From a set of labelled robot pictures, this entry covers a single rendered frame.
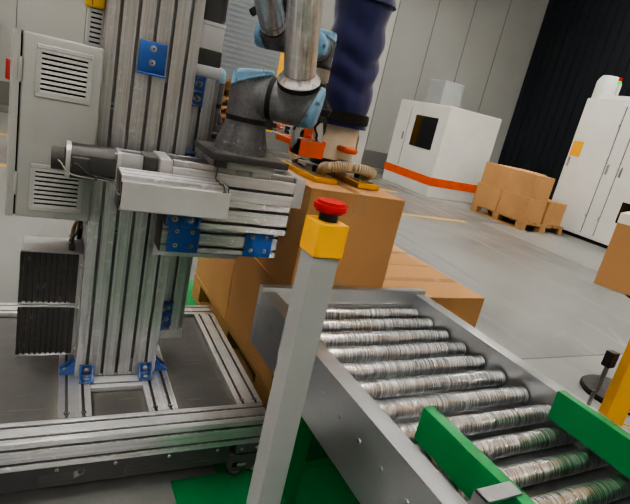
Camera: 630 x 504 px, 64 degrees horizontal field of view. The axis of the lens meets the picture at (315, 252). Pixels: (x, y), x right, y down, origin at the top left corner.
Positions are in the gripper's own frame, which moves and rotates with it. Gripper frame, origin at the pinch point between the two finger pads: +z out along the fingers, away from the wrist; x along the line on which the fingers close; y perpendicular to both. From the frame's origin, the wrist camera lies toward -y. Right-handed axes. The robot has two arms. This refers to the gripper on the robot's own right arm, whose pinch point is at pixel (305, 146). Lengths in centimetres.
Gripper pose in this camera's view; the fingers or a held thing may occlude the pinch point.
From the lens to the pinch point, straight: 166.2
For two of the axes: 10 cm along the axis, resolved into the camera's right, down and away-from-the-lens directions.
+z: -2.1, 9.3, 2.9
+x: -8.8, -0.5, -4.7
